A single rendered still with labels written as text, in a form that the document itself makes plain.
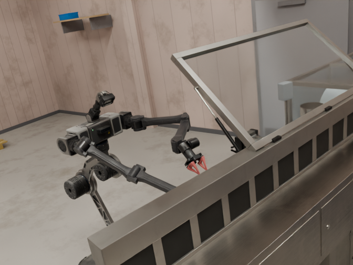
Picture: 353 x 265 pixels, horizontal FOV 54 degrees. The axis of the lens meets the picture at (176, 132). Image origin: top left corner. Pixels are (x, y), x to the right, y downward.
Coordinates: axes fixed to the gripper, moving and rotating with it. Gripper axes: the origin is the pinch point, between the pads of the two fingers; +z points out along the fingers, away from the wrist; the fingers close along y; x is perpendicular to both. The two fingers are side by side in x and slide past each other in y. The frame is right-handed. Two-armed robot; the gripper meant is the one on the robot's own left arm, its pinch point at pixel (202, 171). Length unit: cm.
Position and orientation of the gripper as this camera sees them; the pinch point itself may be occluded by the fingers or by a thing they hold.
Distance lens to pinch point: 196.3
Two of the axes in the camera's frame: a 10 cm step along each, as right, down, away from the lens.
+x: 3.2, -6.0, -7.3
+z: 5.8, 7.3, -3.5
